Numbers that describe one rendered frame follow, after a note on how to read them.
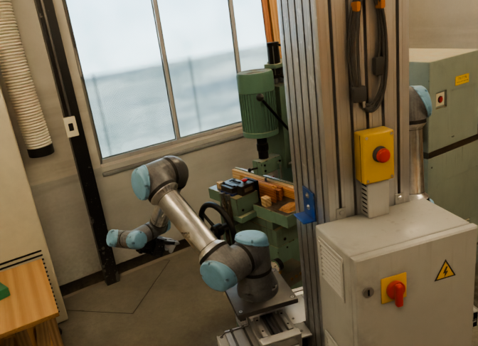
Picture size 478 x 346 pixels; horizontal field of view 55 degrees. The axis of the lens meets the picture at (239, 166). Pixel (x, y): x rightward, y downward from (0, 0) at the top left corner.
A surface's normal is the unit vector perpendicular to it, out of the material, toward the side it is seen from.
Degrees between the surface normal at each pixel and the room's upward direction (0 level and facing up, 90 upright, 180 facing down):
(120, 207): 90
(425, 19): 90
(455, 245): 90
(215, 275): 95
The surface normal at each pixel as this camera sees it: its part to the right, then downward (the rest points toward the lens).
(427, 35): -0.85, 0.27
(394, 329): 0.29, 0.28
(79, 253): 0.52, 0.22
